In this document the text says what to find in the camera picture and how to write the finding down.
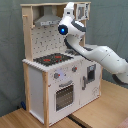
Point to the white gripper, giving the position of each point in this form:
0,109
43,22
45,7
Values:
69,10

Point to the white toy microwave door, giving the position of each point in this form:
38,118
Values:
82,11

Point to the white toy oven door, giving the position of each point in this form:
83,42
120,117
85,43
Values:
64,97

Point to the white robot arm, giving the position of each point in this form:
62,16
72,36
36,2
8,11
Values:
74,30

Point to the wooden toy kitchen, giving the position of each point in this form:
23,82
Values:
39,42

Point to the grey range hood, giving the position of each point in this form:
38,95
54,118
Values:
49,17

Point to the grey toy sink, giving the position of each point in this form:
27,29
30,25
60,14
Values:
72,52

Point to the black toy stovetop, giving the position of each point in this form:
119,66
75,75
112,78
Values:
52,59

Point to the red right stove knob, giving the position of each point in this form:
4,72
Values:
74,69

